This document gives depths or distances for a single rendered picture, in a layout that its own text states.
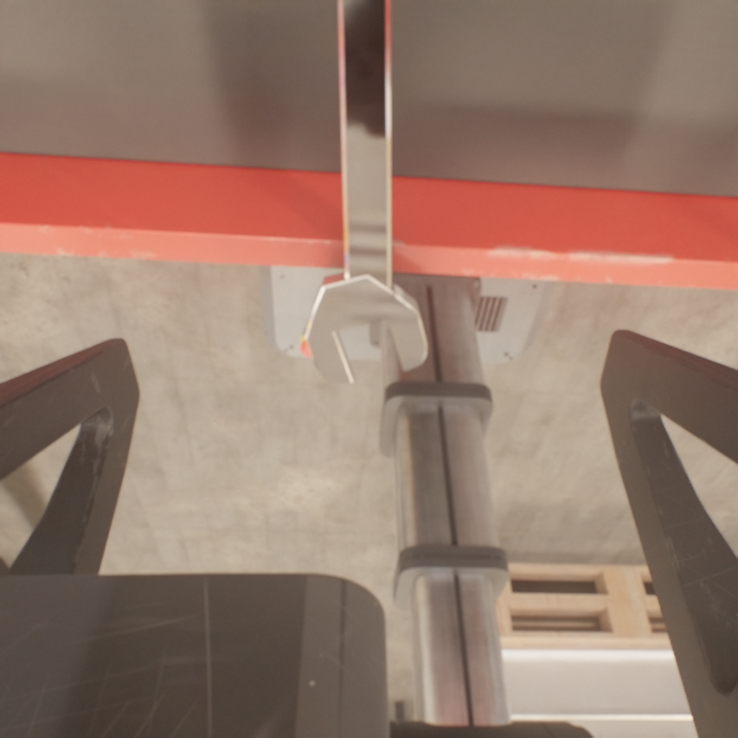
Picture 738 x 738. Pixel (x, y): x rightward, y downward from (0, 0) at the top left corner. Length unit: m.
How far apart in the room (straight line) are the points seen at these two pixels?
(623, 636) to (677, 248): 2.55
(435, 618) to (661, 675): 2.35
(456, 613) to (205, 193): 0.50
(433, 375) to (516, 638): 1.94
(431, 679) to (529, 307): 0.75
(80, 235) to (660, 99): 0.20
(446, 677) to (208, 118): 0.52
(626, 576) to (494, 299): 1.87
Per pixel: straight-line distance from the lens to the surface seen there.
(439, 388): 0.77
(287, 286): 1.15
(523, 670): 2.79
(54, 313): 1.71
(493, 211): 0.25
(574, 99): 0.25
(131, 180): 0.26
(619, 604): 2.82
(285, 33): 0.23
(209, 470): 2.13
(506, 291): 1.18
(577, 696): 2.82
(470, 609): 0.67
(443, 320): 0.86
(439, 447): 0.74
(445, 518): 0.69
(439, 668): 0.64
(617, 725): 3.14
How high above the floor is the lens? 1.12
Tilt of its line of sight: 41 degrees down
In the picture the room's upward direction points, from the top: 179 degrees clockwise
